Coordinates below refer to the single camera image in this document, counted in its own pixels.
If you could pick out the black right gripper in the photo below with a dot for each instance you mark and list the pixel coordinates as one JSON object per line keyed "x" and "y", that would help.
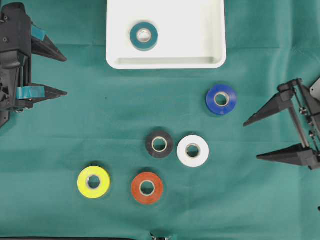
{"x": 302, "y": 154}

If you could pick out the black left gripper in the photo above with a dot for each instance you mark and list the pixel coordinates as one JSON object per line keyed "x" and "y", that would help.
{"x": 19, "y": 37}

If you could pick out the white tape roll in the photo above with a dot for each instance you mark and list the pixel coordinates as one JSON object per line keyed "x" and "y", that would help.
{"x": 203, "y": 151}

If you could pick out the teal tape roll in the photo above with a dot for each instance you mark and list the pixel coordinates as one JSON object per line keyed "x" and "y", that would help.
{"x": 144, "y": 36}

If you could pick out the blue tape roll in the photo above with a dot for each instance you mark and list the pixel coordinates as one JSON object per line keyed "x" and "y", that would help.
{"x": 226, "y": 91}

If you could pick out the yellow tape roll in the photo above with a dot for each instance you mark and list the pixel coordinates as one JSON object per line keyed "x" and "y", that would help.
{"x": 83, "y": 182}

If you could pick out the black tape roll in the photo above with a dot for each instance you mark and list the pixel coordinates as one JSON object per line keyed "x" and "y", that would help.
{"x": 163, "y": 135}

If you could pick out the white plastic tray case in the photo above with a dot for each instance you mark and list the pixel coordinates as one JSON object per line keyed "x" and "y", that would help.
{"x": 191, "y": 34}

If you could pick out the orange-red tape roll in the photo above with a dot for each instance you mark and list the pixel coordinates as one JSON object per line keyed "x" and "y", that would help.
{"x": 154, "y": 196}

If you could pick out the black clamp at table edge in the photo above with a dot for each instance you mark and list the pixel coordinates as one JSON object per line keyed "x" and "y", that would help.
{"x": 160, "y": 237}

